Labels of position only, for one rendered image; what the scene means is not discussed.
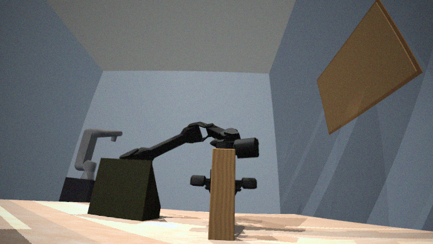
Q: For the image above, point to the brown wooden post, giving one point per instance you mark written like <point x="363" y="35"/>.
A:
<point x="222" y="195"/>

